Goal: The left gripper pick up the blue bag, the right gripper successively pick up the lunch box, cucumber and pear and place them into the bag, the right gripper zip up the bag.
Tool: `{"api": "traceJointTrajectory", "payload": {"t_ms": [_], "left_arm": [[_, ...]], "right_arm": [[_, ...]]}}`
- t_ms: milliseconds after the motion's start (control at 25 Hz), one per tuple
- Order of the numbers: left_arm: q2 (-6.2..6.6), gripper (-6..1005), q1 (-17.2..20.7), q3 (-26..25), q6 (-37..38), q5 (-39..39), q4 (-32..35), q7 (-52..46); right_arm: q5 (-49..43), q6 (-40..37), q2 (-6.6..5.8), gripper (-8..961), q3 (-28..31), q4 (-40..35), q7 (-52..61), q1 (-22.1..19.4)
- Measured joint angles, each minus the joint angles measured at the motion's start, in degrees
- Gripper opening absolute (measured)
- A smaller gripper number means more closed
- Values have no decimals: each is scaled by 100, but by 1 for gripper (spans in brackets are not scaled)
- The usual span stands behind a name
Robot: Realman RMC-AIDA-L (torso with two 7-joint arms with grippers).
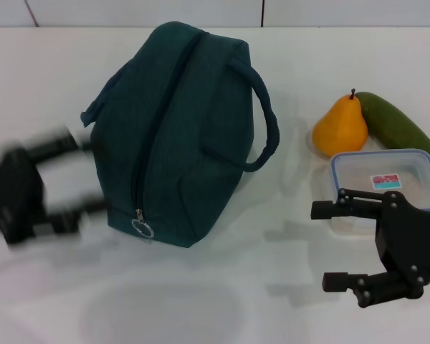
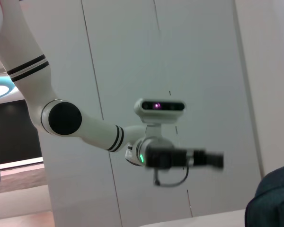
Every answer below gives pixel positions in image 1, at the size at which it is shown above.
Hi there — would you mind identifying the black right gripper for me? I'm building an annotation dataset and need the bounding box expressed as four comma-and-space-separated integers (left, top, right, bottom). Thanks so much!
310, 188, 430, 309

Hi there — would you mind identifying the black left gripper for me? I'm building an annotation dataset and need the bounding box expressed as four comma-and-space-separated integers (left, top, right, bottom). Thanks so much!
0, 125, 107, 249

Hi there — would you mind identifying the clear container with blue-rimmed lid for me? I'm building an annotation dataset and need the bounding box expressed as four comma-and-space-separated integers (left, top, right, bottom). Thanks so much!
329, 148, 430, 239

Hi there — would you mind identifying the orange pear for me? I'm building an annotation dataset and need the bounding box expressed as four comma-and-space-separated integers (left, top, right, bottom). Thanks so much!
312, 88, 369, 158

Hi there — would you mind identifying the green cucumber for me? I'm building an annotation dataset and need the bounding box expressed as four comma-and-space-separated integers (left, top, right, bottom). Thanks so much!
354, 92, 430, 164

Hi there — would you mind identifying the dark teal fabric lunch bag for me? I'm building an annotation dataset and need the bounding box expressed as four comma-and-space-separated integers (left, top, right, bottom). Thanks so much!
80, 21, 281, 249

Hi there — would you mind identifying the metal zipper pull ring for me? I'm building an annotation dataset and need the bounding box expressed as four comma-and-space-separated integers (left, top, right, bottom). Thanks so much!
130, 217, 154, 240

